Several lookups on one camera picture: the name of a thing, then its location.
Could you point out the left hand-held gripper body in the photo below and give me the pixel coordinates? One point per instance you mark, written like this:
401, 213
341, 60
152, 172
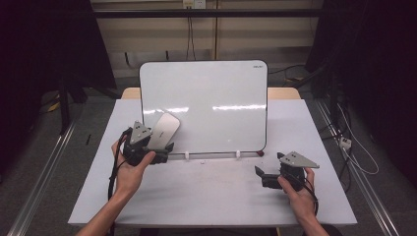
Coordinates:
139, 134

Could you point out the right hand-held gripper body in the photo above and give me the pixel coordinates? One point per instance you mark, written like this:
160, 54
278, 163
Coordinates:
296, 160

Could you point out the silver white whiteboard eraser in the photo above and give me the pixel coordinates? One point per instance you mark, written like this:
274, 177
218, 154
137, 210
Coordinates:
167, 128

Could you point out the white rounded whiteboard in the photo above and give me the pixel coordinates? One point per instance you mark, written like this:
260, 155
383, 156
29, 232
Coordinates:
209, 85

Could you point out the person's right hand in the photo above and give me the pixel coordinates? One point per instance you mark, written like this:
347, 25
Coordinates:
303, 201

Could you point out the person's left hand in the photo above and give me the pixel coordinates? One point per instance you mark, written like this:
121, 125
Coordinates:
129, 178

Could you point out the small red marker cap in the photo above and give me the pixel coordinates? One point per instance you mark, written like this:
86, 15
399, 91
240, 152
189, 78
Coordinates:
260, 153

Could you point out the white whiteboard stand clip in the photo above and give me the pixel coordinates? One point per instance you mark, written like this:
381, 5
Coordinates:
187, 156
238, 155

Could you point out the small black pen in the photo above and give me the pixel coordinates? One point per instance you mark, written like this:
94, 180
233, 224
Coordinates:
88, 139

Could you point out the wooden table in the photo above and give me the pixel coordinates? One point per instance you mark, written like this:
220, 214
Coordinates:
283, 93

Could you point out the black metal stand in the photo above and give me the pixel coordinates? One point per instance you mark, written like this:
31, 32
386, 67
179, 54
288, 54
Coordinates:
64, 105

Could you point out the black curtain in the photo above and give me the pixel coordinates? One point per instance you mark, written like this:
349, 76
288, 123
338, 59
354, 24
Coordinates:
377, 65
39, 46

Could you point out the thin vertical pipe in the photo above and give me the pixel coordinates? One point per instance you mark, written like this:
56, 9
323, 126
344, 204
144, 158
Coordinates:
215, 29

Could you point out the black horizontal bar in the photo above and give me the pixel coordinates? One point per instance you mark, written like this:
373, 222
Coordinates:
203, 13

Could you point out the metal floor rail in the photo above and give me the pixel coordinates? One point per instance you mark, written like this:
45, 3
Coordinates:
364, 183
42, 177

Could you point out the white wall socket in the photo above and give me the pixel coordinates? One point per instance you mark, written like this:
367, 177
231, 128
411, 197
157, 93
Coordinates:
194, 4

